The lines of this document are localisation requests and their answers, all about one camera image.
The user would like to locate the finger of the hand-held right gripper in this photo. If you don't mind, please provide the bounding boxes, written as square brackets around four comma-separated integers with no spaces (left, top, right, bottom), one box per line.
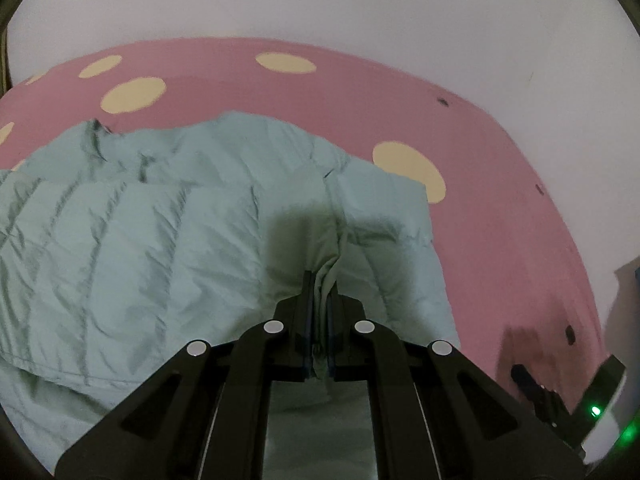
[510,364,569,429]

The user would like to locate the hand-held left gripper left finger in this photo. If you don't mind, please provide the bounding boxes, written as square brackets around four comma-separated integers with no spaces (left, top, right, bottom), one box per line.
[54,270,317,480]

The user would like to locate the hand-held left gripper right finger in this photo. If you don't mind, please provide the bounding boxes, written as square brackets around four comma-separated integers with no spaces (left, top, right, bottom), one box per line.
[326,282,587,480]

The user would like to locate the light green puffer jacket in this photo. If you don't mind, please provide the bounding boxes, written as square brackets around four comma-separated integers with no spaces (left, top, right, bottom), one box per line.
[0,111,458,480]

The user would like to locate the pink dotted bed sheet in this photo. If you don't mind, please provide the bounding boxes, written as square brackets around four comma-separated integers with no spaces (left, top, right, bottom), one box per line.
[0,36,608,401]

